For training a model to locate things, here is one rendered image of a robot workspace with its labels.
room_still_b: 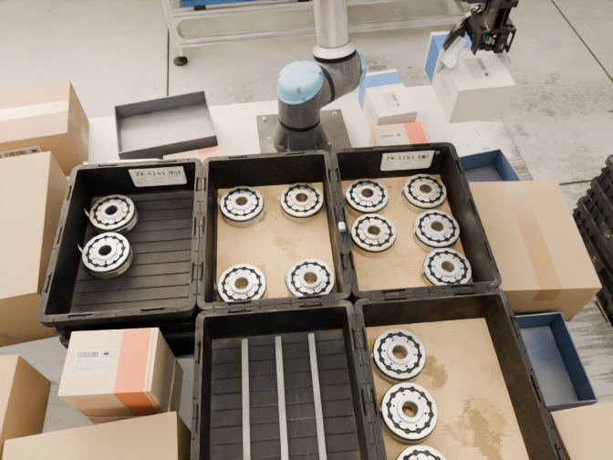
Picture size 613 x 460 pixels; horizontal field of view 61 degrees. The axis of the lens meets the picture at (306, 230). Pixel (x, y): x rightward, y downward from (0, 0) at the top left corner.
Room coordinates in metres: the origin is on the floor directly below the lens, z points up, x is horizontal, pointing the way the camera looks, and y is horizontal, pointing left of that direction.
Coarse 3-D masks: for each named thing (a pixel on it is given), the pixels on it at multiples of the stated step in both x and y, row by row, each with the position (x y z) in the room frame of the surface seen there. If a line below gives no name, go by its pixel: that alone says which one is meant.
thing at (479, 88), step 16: (432, 32) 1.03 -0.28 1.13; (448, 32) 1.03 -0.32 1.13; (432, 48) 0.99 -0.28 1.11; (464, 48) 0.97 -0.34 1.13; (432, 64) 0.98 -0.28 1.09; (464, 64) 0.91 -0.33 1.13; (480, 64) 0.91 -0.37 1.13; (496, 64) 0.91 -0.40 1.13; (432, 80) 0.96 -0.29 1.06; (448, 80) 0.88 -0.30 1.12; (464, 80) 0.86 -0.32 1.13; (480, 80) 0.86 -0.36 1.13; (496, 80) 0.86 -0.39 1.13; (512, 80) 0.86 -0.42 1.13; (448, 96) 0.86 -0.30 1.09; (464, 96) 0.83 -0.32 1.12; (480, 96) 0.84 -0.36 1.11; (496, 96) 0.84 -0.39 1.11; (448, 112) 0.84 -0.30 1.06; (464, 112) 0.83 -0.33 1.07; (480, 112) 0.84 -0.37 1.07; (496, 112) 0.84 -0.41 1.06
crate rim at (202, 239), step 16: (208, 160) 0.83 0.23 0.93; (224, 160) 0.83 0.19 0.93; (240, 160) 0.83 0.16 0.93; (208, 176) 0.78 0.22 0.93; (336, 208) 0.69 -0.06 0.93; (336, 224) 0.66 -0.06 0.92; (208, 304) 0.46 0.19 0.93; (224, 304) 0.46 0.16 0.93; (240, 304) 0.46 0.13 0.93; (256, 304) 0.46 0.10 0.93; (272, 304) 0.46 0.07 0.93
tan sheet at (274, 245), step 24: (264, 192) 0.82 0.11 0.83; (264, 216) 0.74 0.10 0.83; (240, 240) 0.67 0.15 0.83; (264, 240) 0.67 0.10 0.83; (288, 240) 0.67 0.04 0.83; (312, 240) 0.67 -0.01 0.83; (264, 264) 0.61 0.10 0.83; (288, 264) 0.61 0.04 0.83; (240, 288) 0.54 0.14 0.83; (336, 288) 0.54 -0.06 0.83
